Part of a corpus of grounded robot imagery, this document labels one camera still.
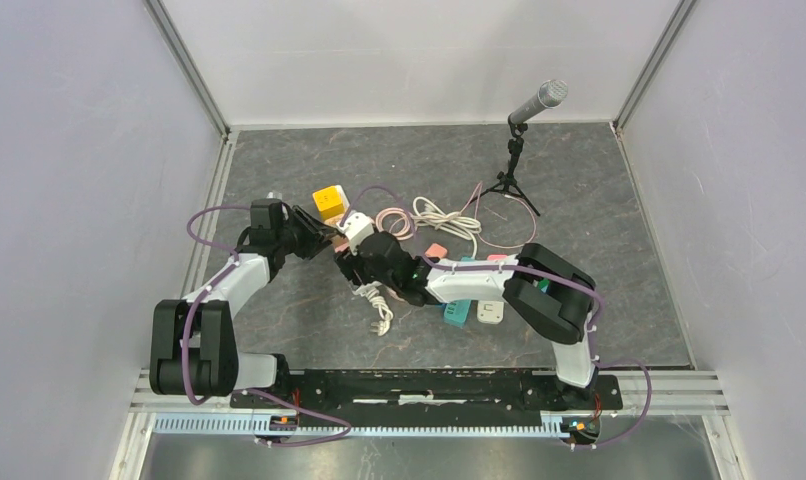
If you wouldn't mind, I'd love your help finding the grey microphone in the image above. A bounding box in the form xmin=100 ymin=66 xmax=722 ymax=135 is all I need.
xmin=507 ymin=79 xmax=568 ymax=125

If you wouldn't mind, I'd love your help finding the white power strip cord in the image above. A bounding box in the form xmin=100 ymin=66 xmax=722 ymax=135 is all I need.
xmin=353 ymin=281 xmax=395 ymax=337

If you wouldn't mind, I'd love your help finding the white plug adapter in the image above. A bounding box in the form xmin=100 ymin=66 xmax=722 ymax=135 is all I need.
xmin=476 ymin=301 xmax=504 ymax=325

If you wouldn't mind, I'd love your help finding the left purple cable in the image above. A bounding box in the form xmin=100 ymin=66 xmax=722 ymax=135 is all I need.
xmin=180 ymin=205 xmax=353 ymax=449

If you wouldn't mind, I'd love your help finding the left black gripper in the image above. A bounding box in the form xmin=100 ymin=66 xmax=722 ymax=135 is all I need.
xmin=275 ymin=206 xmax=337 ymax=262

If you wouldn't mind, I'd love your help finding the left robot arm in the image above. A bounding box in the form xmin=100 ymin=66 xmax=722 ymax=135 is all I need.
xmin=149 ymin=199 xmax=339 ymax=405

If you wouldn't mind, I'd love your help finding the yellow cube plug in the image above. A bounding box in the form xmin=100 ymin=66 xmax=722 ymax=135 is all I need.
xmin=312 ymin=184 xmax=349 ymax=221

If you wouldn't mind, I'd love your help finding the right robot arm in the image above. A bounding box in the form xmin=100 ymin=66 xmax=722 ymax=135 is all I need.
xmin=334 ymin=232 xmax=604 ymax=408

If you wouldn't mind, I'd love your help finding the small pink plug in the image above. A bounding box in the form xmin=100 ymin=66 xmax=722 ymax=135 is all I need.
xmin=424 ymin=243 xmax=448 ymax=259

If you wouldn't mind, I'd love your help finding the pink cable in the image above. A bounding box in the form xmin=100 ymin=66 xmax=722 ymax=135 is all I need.
xmin=375 ymin=182 xmax=539 ymax=252

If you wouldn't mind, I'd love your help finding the teal power strip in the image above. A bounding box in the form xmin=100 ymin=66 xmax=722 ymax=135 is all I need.
xmin=442 ymin=256 xmax=480 ymax=329

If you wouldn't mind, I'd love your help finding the white power strip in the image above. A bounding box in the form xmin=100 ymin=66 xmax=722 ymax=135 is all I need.
xmin=334 ymin=214 xmax=351 ymax=234

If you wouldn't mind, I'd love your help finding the pink cube plug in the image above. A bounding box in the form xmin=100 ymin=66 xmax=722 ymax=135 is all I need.
xmin=332 ymin=237 xmax=349 ymax=252

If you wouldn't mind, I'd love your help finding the white coiled cable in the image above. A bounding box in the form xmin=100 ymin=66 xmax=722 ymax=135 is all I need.
xmin=412 ymin=195 xmax=484 ymax=260

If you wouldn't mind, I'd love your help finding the black tripod stand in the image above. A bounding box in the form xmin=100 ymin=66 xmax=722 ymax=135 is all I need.
xmin=475 ymin=123 xmax=541 ymax=217

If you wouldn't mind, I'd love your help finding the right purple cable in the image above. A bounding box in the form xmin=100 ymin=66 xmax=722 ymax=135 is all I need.
xmin=339 ymin=185 xmax=653 ymax=452

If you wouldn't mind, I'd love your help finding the purple cable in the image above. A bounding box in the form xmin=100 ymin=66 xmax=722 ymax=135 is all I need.
xmin=339 ymin=185 xmax=653 ymax=452
xmin=180 ymin=205 xmax=353 ymax=449

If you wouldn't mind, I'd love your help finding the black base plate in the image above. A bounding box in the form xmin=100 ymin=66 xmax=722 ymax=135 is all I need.
xmin=229 ymin=368 xmax=624 ymax=428

